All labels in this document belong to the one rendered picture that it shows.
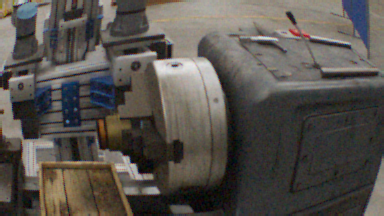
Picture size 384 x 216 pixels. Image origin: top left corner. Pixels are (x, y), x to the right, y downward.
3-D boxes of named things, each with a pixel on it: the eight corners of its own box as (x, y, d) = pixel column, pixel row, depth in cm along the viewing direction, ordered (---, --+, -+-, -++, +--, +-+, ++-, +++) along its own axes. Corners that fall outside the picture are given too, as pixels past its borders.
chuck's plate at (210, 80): (188, 148, 151) (193, 38, 136) (219, 211, 124) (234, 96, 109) (175, 149, 150) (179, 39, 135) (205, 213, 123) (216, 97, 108)
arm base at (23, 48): (14, 52, 173) (14, 32, 169) (38, 46, 177) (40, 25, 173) (10, 62, 160) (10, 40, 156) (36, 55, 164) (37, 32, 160)
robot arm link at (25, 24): (17, 38, 157) (19, 8, 151) (13, 34, 167) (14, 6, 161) (38, 30, 163) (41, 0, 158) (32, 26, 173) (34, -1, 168)
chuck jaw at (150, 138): (168, 123, 124) (181, 138, 113) (169, 145, 125) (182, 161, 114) (121, 126, 121) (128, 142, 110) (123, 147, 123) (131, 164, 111)
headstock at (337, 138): (337, 131, 176) (342, 38, 160) (380, 182, 133) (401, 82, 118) (190, 157, 162) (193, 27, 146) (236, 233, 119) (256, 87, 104)
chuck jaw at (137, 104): (162, 120, 131) (156, 71, 134) (165, 113, 126) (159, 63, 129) (118, 123, 128) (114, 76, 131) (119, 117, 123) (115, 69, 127)
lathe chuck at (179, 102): (175, 149, 150) (179, 39, 135) (205, 213, 123) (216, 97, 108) (142, 151, 148) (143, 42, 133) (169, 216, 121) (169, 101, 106)
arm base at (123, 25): (108, 30, 186) (110, 8, 182) (145, 24, 190) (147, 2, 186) (111, 39, 173) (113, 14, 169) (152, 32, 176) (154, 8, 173)
